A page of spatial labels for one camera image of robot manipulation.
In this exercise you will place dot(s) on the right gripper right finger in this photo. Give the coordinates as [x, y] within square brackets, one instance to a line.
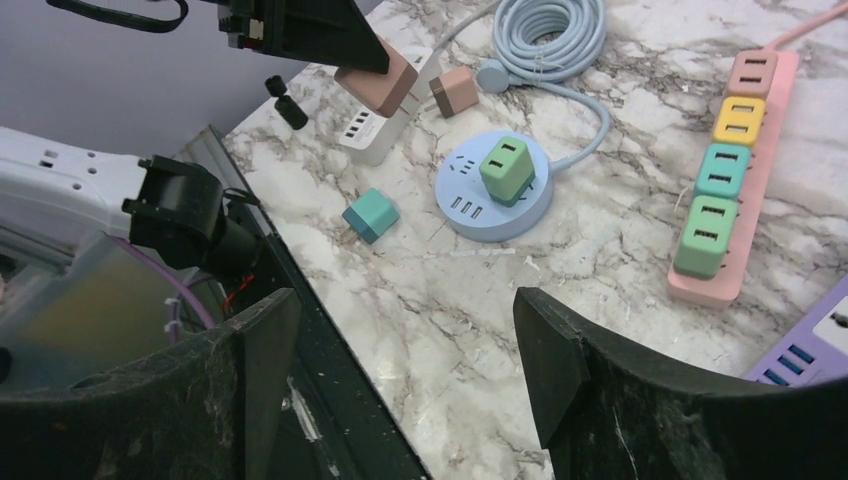
[608, 407]

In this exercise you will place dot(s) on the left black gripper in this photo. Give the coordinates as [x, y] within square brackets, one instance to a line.
[326, 32]

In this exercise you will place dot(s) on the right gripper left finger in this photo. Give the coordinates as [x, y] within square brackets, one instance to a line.
[206, 408]

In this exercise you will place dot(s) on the pink power strip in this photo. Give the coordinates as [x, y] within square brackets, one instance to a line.
[724, 288]

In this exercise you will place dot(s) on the teal plug adapter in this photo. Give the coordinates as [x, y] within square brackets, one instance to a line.
[371, 215]
[722, 171]

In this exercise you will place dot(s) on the round blue power strip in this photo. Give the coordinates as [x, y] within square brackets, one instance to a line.
[468, 206]

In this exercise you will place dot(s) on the green plug adapter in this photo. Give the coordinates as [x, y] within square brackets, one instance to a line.
[705, 237]
[507, 171]

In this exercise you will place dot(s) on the brown pink plug adapter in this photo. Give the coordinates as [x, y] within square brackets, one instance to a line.
[752, 74]

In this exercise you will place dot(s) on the black table clamp knob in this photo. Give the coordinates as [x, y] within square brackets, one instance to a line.
[284, 104]

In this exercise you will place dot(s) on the white power strip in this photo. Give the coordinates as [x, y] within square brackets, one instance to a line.
[368, 138]

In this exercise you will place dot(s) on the purple power strip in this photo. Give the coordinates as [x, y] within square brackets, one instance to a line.
[814, 350]

